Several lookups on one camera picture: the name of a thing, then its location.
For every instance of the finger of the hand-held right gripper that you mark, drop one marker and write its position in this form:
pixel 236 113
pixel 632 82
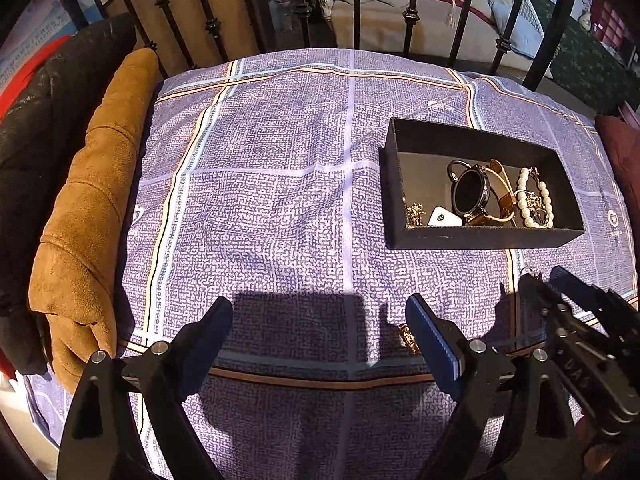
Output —
pixel 537 292
pixel 567 280

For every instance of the black iron bed frame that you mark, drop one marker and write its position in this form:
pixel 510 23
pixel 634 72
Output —
pixel 411 15

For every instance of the cream sofa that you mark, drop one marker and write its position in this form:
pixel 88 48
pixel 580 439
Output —
pixel 380 25

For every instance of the black puffer jacket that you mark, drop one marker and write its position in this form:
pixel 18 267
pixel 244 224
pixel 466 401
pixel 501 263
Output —
pixel 45 120

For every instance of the pink stool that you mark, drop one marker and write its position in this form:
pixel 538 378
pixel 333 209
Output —
pixel 631 115

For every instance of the black cardboard box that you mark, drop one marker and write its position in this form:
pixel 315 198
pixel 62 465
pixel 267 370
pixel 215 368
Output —
pixel 475 238

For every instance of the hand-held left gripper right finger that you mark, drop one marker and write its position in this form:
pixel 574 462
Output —
pixel 430 330

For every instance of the gold wrist watch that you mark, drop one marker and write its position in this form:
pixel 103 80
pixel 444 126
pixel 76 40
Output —
pixel 472 192

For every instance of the red puffer jacket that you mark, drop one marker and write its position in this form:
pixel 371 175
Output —
pixel 30 67

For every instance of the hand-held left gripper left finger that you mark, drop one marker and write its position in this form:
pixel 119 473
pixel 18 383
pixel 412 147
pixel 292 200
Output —
pixel 210 335

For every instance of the silver hoop earring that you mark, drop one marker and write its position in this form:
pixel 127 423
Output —
pixel 530 271

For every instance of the wall poster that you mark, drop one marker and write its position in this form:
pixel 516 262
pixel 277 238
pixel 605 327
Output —
pixel 30 20

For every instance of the red cabinet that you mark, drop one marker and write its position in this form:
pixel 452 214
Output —
pixel 612 25

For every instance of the wooden board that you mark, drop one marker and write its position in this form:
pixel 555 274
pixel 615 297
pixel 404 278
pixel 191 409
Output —
pixel 240 15

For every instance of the light blue pillow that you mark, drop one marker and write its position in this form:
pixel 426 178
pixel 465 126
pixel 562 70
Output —
pixel 510 17

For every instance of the maroon jacket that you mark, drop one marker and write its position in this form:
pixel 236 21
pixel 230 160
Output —
pixel 622 155

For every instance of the person's right hand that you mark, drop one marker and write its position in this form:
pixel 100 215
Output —
pixel 597 457

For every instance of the blue plaid bedsheet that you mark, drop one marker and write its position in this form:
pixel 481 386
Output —
pixel 280 185

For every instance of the white vase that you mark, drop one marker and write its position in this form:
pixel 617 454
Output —
pixel 586 17

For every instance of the gold filigree brooch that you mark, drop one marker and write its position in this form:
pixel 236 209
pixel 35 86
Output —
pixel 415 214

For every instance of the tan suede jacket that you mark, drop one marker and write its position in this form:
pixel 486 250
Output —
pixel 90 210

